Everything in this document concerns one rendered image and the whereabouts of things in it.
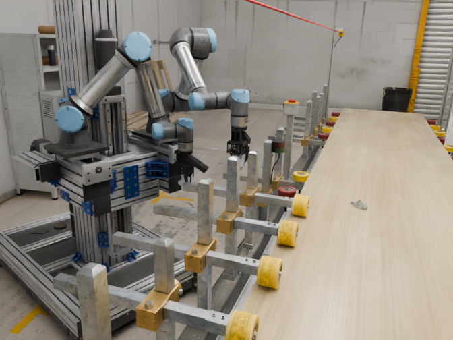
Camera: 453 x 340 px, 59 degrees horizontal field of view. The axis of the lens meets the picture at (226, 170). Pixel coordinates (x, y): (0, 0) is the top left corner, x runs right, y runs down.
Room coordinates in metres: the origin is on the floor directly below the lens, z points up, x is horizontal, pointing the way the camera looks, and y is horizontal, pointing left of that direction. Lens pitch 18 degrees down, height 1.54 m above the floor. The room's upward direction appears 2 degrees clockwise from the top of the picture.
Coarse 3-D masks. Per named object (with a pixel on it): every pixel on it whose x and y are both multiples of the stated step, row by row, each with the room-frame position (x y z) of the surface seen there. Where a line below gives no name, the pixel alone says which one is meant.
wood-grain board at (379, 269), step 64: (384, 128) 3.15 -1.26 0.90; (320, 192) 1.67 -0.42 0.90; (384, 192) 1.69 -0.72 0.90; (448, 192) 1.71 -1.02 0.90; (320, 256) 1.10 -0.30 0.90; (384, 256) 1.12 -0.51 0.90; (448, 256) 1.13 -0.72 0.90; (320, 320) 0.80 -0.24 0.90; (384, 320) 0.81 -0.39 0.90; (448, 320) 0.81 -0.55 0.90
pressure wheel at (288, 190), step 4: (280, 188) 1.69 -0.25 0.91; (284, 188) 1.70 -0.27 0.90; (288, 188) 1.68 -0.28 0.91; (292, 188) 1.69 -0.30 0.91; (280, 192) 1.66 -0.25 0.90; (284, 192) 1.65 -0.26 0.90; (288, 192) 1.65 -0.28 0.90; (292, 192) 1.65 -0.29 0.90; (288, 196) 1.65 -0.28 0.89; (292, 196) 1.65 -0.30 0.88; (284, 208) 1.68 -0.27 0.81
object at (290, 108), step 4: (284, 104) 2.22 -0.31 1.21; (288, 104) 2.21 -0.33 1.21; (292, 104) 2.21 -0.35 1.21; (296, 104) 2.20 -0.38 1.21; (284, 108) 2.22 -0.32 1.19; (288, 108) 2.21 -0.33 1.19; (292, 108) 2.21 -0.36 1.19; (296, 108) 2.20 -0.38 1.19; (284, 112) 2.22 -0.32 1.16; (288, 112) 2.21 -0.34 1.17; (292, 112) 2.20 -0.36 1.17; (296, 112) 2.20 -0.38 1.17
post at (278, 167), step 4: (280, 128) 1.98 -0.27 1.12; (276, 132) 1.99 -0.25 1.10; (280, 132) 1.98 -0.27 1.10; (276, 136) 1.98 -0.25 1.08; (280, 136) 1.98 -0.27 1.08; (276, 156) 1.98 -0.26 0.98; (280, 156) 1.98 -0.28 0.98; (276, 160) 1.98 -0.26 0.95; (280, 160) 1.98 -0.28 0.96; (276, 164) 1.98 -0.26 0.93; (280, 164) 1.97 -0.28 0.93; (276, 168) 1.98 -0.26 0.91; (280, 168) 1.98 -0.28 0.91; (276, 172) 1.98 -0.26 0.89; (280, 172) 1.99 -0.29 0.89; (276, 176) 1.98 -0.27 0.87; (276, 192) 1.98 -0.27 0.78
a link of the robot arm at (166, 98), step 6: (162, 90) 2.19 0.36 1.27; (168, 90) 2.20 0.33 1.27; (162, 96) 2.16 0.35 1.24; (168, 96) 2.19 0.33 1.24; (162, 102) 2.16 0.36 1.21; (168, 102) 2.17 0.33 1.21; (174, 102) 2.19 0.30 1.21; (168, 108) 2.18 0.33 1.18; (174, 108) 2.20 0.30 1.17; (168, 114) 2.19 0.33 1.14
